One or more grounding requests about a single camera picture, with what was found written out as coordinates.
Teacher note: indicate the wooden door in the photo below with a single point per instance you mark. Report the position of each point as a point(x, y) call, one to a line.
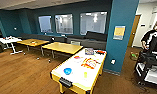
point(134, 31)

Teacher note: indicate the dark long sofa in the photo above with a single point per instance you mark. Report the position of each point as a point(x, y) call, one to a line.
point(94, 38)

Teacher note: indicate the blue bowl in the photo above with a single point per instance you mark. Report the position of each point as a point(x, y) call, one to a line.
point(67, 71)

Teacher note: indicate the interior window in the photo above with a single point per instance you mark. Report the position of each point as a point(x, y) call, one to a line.
point(64, 24)
point(93, 23)
point(45, 24)

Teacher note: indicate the person in black jacket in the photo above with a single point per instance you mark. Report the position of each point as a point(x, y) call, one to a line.
point(152, 38)

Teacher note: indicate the yellow wall notice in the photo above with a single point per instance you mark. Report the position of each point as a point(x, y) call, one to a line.
point(119, 33)

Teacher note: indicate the white pillar outlet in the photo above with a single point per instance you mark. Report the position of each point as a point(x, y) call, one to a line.
point(113, 61)

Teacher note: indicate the white box on cart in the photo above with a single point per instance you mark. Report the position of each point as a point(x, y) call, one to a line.
point(149, 75)

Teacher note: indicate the red bowl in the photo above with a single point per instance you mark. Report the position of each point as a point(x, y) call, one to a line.
point(100, 52)

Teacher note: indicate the wooden table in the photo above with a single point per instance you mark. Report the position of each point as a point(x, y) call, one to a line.
point(30, 42)
point(62, 47)

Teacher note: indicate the small yellow cup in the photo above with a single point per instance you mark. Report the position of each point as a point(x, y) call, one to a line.
point(85, 75)

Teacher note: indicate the grey tray container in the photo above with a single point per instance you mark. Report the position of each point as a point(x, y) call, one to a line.
point(89, 51)

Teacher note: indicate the white folding table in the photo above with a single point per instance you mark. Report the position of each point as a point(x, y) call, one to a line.
point(9, 40)

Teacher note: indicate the black wheeled cart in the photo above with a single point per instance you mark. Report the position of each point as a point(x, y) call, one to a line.
point(144, 60)

